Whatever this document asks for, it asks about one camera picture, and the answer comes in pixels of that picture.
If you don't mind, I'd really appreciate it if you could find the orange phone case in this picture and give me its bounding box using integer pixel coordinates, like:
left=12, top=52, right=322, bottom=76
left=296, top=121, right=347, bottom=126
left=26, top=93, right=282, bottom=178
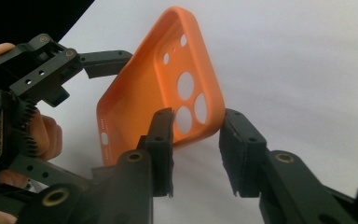
left=96, top=6, right=227, bottom=167

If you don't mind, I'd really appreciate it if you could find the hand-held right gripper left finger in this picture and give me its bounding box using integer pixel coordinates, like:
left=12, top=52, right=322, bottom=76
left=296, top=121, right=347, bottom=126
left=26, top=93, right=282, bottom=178
left=136, top=107, right=176, bottom=199

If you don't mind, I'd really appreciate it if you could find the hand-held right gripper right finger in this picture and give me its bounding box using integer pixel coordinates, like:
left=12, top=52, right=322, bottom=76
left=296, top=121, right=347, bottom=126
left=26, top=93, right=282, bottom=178
left=219, top=108, right=269, bottom=198

